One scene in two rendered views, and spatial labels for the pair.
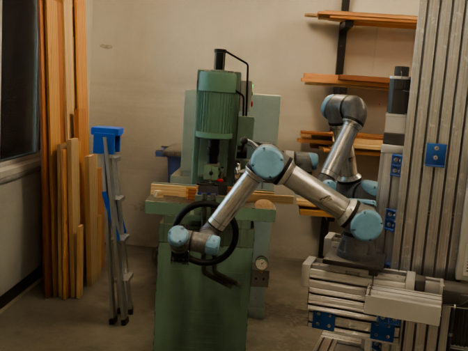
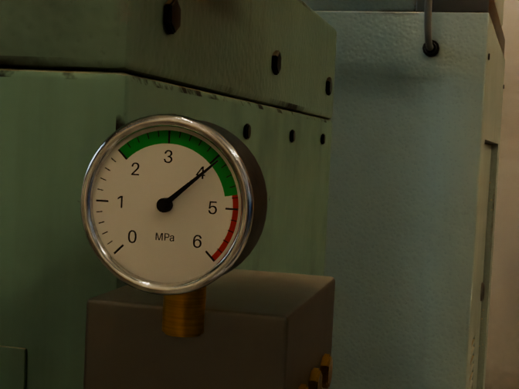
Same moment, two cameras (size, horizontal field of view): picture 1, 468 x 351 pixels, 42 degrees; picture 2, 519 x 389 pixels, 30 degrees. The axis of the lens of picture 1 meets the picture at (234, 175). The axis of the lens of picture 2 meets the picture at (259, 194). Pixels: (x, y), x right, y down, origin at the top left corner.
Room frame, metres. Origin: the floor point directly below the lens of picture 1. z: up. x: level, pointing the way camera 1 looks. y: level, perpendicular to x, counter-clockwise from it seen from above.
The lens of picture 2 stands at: (2.37, -0.26, 0.68)
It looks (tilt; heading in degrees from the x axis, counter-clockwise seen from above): 3 degrees down; 13
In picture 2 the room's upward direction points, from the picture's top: 3 degrees clockwise
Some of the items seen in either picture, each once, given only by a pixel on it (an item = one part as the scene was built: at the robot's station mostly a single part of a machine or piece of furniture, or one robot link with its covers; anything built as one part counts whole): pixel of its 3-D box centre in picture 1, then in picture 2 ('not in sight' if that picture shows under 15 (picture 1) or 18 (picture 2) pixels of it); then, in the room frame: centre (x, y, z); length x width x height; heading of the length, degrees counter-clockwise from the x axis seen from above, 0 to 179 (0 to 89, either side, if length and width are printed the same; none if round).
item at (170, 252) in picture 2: (261, 264); (178, 228); (2.70, -0.15, 0.65); 0.06 x 0.04 x 0.08; 90
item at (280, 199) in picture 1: (236, 196); not in sight; (2.91, -0.02, 0.92); 0.55 x 0.02 x 0.04; 90
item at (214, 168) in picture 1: (212, 172); not in sight; (2.93, 0.11, 1.03); 0.14 x 0.07 x 0.09; 0
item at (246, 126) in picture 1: (245, 130); not in sight; (3.13, -0.04, 1.23); 0.09 x 0.08 x 0.15; 0
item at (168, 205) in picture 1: (210, 209); not in sight; (2.80, 0.10, 0.87); 0.61 x 0.30 x 0.06; 90
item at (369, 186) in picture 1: (371, 196); not in sight; (2.81, -0.65, 0.98); 0.13 x 0.12 x 0.14; 35
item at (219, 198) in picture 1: (210, 203); not in sight; (2.72, 0.10, 0.92); 0.15 x 0.13 x 0.09; 90
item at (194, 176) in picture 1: (214, 140); not in sight; (3.20, 0.11, 1.16); 0.22 x 0.22 x 0.72; 0
